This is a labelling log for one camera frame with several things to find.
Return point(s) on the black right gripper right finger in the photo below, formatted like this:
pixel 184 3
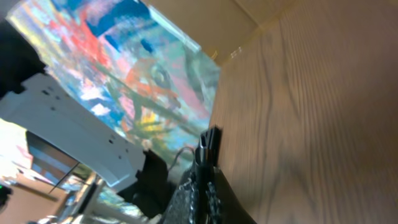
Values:
pixel 223 205

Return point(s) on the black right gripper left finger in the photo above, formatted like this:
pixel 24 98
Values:
pixel 183 204

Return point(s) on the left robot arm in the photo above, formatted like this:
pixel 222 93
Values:
pixel 34 100

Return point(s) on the colourful abstract wall painting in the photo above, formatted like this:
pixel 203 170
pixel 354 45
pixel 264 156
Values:
pixel 128 65

